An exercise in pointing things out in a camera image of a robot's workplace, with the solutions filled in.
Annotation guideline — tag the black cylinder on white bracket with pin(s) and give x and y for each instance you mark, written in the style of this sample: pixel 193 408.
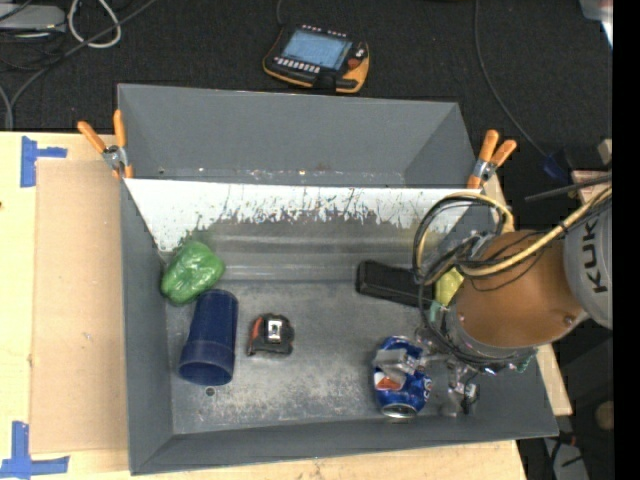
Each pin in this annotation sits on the black cylinder on white bracket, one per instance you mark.
pixel 470 397

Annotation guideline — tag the black rectangular box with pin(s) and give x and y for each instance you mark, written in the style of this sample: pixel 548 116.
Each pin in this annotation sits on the black rectangular box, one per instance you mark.
pixel 385 282

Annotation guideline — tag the brown cardboard board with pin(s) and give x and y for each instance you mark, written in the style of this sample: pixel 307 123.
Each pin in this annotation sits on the brown cardboard board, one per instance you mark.
pixel 75 308

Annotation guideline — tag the yellow-green lump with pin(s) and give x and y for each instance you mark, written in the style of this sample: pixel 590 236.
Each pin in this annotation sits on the yellow-green lump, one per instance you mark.
pixel 448 285

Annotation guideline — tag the green toy bell pepper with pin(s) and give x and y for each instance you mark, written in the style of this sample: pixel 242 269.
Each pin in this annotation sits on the green toy bell pepper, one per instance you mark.
pixel 191 272

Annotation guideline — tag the black and orange tape measure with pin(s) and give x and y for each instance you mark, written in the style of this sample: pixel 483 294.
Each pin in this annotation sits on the black and orange tape measure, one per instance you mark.
pixel 270 337

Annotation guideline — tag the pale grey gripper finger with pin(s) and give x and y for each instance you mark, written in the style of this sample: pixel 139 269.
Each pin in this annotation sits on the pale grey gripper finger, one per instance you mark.
pixel 397 356
pixel 400 377

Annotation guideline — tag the grey metal bin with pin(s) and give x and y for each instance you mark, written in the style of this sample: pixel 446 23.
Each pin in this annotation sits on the grey metal bin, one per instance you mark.
pixel 310 358

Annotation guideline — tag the blue soda can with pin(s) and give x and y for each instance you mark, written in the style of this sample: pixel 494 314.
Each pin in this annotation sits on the blue soda can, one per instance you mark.
pixel 406 397

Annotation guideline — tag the dark blue plastic cup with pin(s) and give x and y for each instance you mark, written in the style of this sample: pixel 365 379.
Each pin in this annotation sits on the dark blue plastic cup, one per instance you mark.
pixel 212 333

